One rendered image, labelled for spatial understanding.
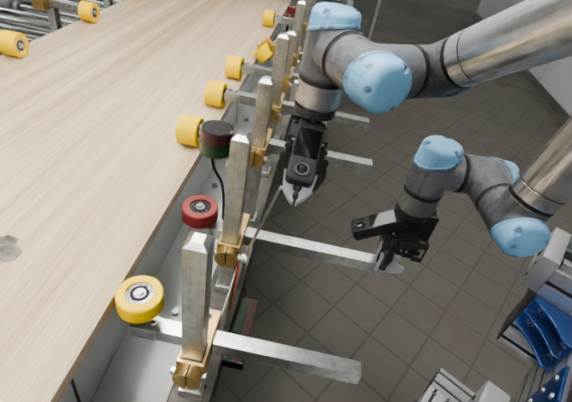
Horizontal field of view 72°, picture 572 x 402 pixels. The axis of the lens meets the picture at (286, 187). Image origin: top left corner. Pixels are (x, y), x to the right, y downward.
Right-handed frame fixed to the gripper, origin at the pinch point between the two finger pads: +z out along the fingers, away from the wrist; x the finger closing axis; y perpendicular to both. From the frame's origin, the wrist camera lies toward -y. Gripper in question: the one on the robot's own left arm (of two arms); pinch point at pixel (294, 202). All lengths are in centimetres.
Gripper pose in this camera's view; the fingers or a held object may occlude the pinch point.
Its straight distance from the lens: 76.4
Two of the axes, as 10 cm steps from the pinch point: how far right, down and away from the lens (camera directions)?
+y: 1.3, -5.9, 8.0
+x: -9.8, -2.1, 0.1
